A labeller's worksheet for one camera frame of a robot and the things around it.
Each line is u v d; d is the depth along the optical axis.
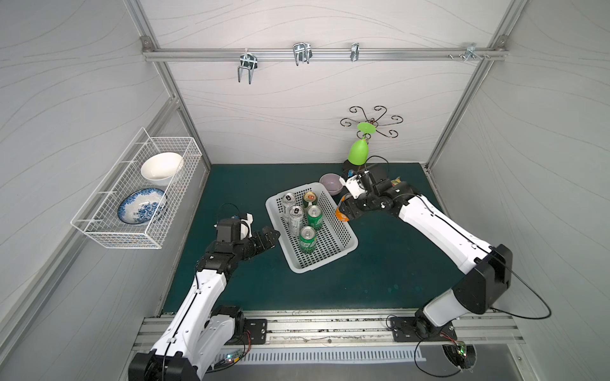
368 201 0.66
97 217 0.56
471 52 0.77
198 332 0.45
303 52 0.76
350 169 0.70
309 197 0.95
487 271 0.41
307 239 0.84
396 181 1.11
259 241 0.70
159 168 0.77
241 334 0.66
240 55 0.78
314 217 0.90
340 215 0.81
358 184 0.70
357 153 0.97
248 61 0.78
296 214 0.86
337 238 0.93
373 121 0.93
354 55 0.78
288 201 0.90
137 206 0.64
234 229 0.62
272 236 0.72
